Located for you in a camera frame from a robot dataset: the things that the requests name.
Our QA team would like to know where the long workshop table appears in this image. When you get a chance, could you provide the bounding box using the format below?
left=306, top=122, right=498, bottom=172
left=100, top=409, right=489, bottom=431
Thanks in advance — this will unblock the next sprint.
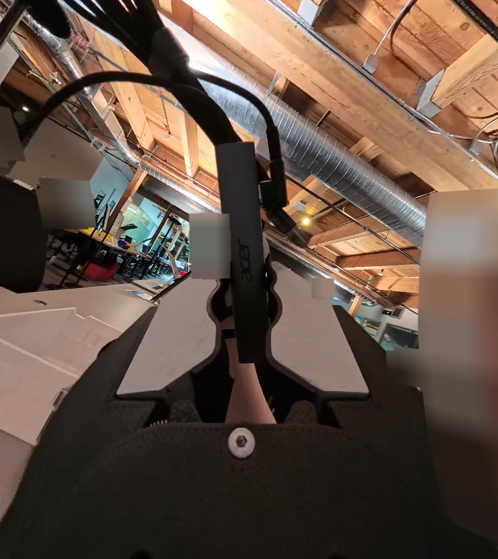
left=48, top=226, right=156, bottom=280

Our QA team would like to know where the thick black hub cable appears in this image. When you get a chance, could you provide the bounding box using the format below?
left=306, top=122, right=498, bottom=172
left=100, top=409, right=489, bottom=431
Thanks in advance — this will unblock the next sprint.
left=26, top=0, right=234, bottom=146

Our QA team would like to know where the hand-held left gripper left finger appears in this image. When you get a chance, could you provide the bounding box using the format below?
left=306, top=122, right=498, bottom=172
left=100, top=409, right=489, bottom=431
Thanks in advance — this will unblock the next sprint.
left=117, top=277, right=238, bottom=398

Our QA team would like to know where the thin silver duct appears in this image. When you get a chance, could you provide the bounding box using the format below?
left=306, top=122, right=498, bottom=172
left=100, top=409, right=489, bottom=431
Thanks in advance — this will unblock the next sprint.
left=20, top=11, right=121, bottom=145

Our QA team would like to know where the large silver spiral duct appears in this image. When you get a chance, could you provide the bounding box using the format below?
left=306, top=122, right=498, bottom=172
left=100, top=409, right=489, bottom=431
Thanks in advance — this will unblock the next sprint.
left=188, top=66, right=429, bottom=250

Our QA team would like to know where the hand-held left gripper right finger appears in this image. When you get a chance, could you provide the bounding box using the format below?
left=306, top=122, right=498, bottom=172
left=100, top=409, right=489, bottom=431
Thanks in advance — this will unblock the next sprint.
left=266, top=261, right=370, bottom=397

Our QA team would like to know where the dark grey usb hub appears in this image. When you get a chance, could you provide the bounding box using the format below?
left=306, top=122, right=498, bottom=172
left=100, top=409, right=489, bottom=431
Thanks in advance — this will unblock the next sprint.
left=215, top=141, right=272, bottom=364

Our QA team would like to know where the black braided usb cable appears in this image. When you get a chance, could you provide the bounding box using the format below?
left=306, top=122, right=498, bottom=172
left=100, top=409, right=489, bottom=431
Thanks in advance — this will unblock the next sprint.
left=34, top=72, right=298, bottom=234

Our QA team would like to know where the small red crate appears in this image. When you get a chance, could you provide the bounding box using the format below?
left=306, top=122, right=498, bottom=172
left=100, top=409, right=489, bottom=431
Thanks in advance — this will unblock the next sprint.
left=83, top=261, right=121, bottom=283

